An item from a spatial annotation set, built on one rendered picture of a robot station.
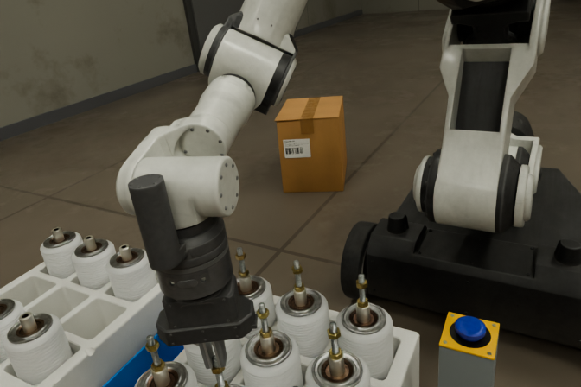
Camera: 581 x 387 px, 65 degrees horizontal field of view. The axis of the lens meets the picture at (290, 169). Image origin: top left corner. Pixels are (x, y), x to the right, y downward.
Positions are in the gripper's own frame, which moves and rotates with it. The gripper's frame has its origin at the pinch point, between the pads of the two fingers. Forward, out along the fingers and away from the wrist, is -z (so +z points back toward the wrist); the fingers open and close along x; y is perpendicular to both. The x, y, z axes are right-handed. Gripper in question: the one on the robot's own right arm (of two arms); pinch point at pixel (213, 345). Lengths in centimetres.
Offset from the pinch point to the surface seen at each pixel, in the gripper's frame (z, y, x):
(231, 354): -14.6, 12.9, -0.9
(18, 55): 11, 266, -156
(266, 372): -11.9, 5.7, 5.5
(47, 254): -13, 50, -48
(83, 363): -19.6, 20.1, -30.1
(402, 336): -18.7, 16.8, 29.1
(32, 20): 31, 280, -147
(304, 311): -11.3, 17.6, 12.2
